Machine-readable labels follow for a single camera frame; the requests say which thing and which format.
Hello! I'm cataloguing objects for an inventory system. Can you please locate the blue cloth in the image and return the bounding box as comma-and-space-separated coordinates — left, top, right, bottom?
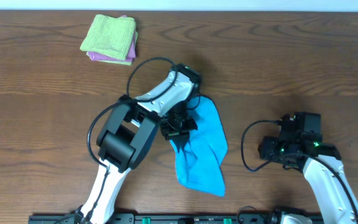
170, 96, 228, 197

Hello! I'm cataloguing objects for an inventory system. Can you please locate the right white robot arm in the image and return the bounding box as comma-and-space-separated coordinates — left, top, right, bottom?
258, 112, 358, 223

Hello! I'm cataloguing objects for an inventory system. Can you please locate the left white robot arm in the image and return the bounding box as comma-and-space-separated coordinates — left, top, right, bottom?
73, 64, 201, 223

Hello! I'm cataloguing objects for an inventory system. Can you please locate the pink folded cloth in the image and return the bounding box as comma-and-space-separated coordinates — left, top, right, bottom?
86, 15, 137, 62

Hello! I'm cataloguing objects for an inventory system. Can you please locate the green folded cloth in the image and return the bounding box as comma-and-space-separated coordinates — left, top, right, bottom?
80, 14, 137, 61

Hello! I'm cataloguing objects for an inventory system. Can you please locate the light green bottom cloth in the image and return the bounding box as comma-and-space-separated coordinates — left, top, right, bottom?
86, 32, 138, 65

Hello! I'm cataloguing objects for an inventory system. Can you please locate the right black cable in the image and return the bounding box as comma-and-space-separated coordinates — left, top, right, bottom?
236, 119, 358, 224

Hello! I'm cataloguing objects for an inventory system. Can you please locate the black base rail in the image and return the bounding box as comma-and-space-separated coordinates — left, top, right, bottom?
28, 211, 326, 224

